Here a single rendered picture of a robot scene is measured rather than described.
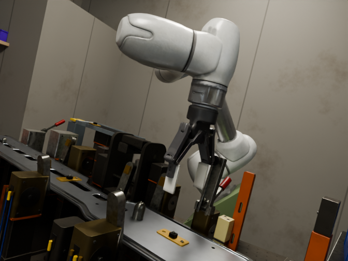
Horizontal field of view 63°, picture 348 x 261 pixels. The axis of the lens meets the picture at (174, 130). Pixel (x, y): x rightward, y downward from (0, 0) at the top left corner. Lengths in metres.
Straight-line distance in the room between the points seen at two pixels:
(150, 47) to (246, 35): 2.88
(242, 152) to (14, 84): 2.27
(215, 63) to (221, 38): 0.06
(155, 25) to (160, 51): 0.05
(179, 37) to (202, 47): 0.06
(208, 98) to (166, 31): 0.18
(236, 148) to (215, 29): 0.90
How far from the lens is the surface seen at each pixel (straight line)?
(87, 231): 0.61
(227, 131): 1.46
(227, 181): 0.94
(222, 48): 0.68
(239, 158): 1.54
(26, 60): 3.02
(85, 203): 0.88
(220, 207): 1.36
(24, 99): 2.97
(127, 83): 3.84
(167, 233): 0.78
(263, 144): 3.27
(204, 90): 0.67
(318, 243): 0.78
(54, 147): 1.38
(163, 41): 0.64
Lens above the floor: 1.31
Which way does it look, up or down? 3 degrees down
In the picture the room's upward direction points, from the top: 13 degrees clockwise
